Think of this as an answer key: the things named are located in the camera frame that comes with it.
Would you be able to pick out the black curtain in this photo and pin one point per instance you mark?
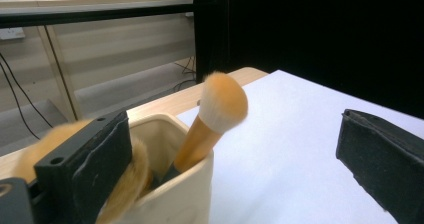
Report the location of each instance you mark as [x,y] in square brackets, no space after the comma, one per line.
[316,34]

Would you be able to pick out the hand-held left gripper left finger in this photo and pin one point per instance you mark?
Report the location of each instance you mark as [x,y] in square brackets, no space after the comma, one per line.
[83,170]

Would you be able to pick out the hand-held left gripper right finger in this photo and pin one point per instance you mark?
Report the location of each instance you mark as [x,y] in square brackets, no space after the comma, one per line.
[383,160]

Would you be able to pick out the black-edged desk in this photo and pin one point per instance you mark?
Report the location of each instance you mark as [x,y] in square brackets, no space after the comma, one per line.
[100,12]

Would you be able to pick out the white table sheet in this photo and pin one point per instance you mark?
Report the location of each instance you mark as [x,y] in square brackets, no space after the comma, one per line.
[283,150]

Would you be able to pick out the small-headed makeup brush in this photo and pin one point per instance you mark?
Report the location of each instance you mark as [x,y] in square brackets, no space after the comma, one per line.
[220,104]

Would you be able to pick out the cream square cup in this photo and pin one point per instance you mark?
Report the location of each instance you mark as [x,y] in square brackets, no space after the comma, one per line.
[180,200]

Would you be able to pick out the beige vertical post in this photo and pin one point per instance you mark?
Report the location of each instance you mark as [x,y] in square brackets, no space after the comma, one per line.
[61,80]

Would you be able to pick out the white wall socket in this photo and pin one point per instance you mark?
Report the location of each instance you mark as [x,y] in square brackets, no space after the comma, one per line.
[11,33]

